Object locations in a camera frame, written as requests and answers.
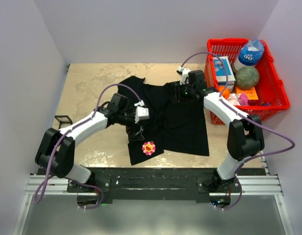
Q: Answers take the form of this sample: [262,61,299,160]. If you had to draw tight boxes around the aluminium rail frame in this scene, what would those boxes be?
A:
[13,156,294,235]

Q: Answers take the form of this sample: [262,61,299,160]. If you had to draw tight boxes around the blue white box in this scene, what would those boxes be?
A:
[213,56,236,92]

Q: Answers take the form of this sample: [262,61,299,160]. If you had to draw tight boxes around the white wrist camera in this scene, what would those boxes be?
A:
[134,100,149,123]
[176,67,191,85]

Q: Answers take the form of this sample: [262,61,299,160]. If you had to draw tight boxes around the red plastic basket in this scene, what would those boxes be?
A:
[207,38,290,121]

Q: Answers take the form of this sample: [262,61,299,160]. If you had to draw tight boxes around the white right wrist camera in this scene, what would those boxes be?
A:
[176,67,191,85]

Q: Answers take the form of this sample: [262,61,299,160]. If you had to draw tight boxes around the orange fruit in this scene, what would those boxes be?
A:
[219,86,231,99]

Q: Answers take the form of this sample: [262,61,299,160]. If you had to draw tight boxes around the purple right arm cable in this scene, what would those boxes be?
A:
[180,51,296,211]

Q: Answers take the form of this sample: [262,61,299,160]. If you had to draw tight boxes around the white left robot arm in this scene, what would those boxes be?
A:
[35,94,149,192]

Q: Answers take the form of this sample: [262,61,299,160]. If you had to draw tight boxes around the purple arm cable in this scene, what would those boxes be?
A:
[180,51,296,211]
[33,83,144,210]

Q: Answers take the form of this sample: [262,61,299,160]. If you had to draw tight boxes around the green round melon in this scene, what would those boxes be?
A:
[235,66,260,90]

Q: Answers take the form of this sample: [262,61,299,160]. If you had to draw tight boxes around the blue plastic bag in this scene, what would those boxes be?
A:
[232,37,264,72]

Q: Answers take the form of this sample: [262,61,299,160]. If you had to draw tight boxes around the black garment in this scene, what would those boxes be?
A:
[118,76,209,165]

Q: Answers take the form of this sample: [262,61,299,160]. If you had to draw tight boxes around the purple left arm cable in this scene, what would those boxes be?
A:
[33,83,144,210]

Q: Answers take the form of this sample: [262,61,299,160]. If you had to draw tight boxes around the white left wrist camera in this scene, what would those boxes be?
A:
[134,100,149,123]

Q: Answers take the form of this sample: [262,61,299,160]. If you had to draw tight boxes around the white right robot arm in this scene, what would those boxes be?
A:
[175,67,264,192]

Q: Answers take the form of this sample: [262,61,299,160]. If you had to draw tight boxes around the orange box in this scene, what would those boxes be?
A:
[233,85,258,101]

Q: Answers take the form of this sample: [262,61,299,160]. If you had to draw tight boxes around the pink small package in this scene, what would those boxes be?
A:
[236,93,249,106]

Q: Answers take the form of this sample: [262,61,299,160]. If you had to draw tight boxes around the pink flower brooch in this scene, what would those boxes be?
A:
[141,141,156,156]

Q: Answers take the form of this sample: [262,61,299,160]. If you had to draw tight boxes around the black wire cube frame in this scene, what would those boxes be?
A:
[54,115,73,130]

